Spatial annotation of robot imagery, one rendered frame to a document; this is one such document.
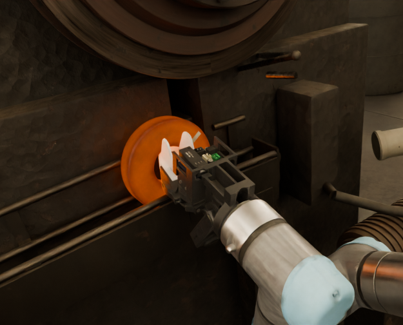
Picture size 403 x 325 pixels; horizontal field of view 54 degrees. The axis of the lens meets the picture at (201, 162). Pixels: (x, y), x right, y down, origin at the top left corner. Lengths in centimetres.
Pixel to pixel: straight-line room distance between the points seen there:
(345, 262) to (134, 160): 33
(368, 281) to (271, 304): 14
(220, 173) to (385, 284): 23
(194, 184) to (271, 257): 14
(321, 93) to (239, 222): 37
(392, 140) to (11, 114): 67
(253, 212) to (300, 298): 11
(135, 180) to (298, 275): 30
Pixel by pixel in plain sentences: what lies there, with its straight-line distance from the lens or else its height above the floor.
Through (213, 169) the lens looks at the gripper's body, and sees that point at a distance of 51.
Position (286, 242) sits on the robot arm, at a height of 75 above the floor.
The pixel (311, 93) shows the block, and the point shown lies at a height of 80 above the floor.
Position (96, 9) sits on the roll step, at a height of 100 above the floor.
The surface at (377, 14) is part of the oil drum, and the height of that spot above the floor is 60.
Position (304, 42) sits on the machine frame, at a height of 87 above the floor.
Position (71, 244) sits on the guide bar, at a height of 70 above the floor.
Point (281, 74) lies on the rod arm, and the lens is 60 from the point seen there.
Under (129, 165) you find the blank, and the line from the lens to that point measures 61.
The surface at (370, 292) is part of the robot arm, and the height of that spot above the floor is 65.
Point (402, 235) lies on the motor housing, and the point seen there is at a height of 52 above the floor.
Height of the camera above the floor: 102
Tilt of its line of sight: 25 degrees down
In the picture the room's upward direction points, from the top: 8 degrees counter-clockwise
